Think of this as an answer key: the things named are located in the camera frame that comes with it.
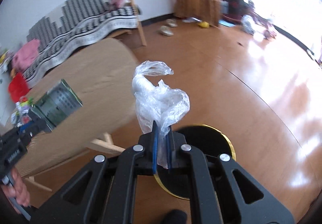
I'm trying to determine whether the oval wooden table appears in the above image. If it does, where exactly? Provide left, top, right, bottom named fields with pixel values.
left=17, top=38, right=141, bottom=181

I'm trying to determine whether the pink blanket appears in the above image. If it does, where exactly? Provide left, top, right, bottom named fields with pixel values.
left=12, top=39, right=40, bottom=72

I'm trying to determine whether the near beige slipper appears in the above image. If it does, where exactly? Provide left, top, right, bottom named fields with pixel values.
left=159, top=26, right=173, bottom=36

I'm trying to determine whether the white plastic bag on floor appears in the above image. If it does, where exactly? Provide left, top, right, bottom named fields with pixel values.
left=241, top=15, right=255, bottom=35

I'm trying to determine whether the green metal can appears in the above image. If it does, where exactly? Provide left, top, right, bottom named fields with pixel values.
left=28, top=79, right=83, bottom=132

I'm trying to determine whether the red plastic bag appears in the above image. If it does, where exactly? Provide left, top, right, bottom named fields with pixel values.
left=8, top=72, right=29, bottom=103

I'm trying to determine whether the white cabinet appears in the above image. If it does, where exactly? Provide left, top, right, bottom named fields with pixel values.
left=0, top=64, right=15, bottom=126

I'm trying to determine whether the far beige slipper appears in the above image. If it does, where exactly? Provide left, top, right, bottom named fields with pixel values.
left=166, top=19, right=177, bottom=28

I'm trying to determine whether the person's left hand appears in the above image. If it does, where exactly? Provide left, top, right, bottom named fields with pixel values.
left=1, top=167, right=30, bottom=207

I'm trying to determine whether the black gold-rimmed trash bin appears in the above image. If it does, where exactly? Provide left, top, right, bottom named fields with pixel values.
left=154, top=124, right=236, bottom=200

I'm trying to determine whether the beige slipper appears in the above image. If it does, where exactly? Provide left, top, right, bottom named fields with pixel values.
left=166, top=19, right=177, bottom=28
left=159, top=26, right=173, bottom=36

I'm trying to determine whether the black white striped sofa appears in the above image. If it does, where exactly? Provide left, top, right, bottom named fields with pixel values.
left=23, top=0, right=146, bottom=88

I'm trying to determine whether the clear plastic bag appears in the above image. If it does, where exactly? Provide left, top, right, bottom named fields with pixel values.
left=132, top=60, right=190, bottom=169

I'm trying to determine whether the yellow toy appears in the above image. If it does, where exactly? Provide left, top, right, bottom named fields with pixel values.
left=198, top=21, right=210, bottom=28

